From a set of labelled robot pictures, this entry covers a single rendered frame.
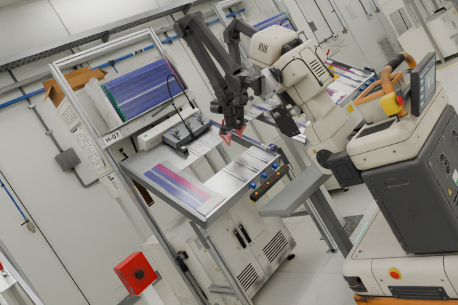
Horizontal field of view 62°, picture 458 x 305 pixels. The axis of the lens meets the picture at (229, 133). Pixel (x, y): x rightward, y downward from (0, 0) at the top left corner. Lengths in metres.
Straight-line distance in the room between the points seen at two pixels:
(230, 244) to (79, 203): 1.78
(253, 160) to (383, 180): 1.00
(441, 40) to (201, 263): 4.99
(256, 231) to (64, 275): 1.85
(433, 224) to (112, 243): 2.93
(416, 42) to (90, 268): 5.29
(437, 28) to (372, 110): 4.77
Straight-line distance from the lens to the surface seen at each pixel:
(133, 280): 1.95
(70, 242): 3.75
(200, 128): 2.51
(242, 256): 2.50
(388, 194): 1.58
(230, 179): 2.21
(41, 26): 4.25
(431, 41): 6.34
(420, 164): 1.48
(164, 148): 2.45
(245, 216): 2.53
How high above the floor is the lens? 1.21
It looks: 5 degrees down
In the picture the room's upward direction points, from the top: 31 degrees counter-clockwise
